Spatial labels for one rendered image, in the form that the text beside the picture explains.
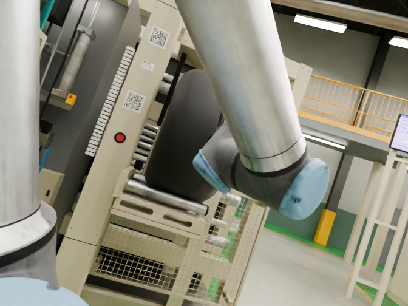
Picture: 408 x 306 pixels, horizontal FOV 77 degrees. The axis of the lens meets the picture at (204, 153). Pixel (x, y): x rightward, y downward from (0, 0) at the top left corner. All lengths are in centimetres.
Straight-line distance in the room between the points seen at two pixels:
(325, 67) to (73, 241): 1117
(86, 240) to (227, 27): 104
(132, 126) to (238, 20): 89
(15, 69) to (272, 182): 31
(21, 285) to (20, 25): 24
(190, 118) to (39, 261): 67
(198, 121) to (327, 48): 1125
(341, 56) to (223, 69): 1178
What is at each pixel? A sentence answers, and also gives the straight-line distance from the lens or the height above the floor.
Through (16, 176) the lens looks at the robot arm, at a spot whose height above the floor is 98.
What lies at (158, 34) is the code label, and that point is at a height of 152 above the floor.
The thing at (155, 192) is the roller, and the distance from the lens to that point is 103.
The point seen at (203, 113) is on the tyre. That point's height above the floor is 124.
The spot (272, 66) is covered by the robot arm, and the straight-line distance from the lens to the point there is 28.
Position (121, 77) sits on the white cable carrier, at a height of 130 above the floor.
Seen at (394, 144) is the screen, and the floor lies 238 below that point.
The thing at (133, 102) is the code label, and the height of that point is 121.
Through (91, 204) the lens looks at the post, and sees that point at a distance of 114.
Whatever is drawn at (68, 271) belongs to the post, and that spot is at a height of 49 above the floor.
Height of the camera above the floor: 106
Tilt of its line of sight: 3 degrees up
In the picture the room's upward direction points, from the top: 20 degrees clockwise
